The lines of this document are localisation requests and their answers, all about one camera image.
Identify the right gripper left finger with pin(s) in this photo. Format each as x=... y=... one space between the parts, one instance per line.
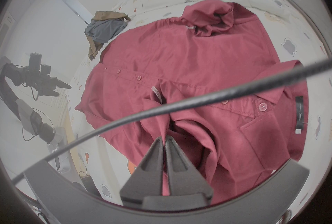
x=147 y=173

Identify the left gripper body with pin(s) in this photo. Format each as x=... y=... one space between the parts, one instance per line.
x=44 y=82

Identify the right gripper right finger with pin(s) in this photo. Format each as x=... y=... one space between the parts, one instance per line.
x=184 y=173

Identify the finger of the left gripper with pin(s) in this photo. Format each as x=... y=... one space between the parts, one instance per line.
x=50 y=93
x=63 y=85

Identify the red shirt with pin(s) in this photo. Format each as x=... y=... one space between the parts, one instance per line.
x=181 y=62

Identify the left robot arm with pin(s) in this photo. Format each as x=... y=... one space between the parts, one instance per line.
x=31 y=116

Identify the bed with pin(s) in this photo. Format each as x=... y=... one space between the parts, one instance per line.
x=317 y=93

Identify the brown garment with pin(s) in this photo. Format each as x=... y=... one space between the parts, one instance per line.
x=109 y=15

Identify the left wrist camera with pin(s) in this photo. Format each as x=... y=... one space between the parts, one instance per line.
x=45 y=70

